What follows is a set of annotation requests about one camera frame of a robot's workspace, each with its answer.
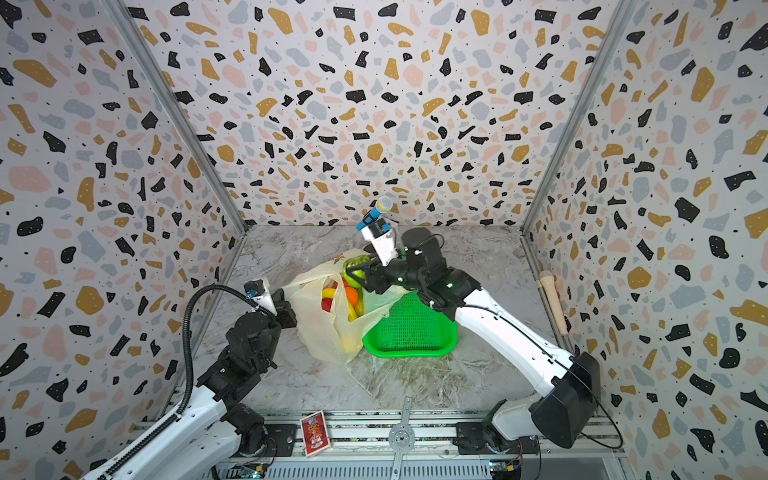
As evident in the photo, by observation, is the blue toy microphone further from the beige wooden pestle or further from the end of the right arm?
the beige wooden pestle

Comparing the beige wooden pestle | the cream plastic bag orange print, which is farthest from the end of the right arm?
the beige wooden pestle

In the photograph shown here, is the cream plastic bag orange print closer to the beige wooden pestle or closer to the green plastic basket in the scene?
the green plastic basket
